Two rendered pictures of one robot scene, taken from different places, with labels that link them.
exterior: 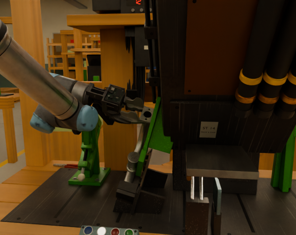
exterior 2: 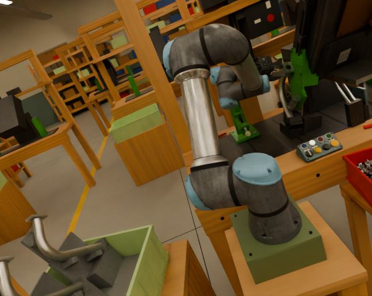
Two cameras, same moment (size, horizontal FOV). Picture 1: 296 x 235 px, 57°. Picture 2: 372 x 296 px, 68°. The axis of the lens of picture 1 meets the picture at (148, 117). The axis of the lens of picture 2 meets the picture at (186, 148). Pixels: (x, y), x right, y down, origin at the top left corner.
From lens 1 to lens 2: 0.75 m
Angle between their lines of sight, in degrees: 12
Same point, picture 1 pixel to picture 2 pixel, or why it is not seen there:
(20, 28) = (143, 49)
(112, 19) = (227, 10)
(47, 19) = (16, 46)
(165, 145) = (313, 80)
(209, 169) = (368, 75)
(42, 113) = (229, 95)
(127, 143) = (253, 101)
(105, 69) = not seen: hidden behind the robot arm
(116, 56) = not seen: hidden behind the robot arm
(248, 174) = not seen: outside the picture
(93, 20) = (212, 17)
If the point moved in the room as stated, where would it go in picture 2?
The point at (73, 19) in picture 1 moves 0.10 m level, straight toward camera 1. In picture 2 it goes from (196, 22) to (208, 18)
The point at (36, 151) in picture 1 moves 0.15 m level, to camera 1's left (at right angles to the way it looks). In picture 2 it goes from (187, 139) to (164, 150)
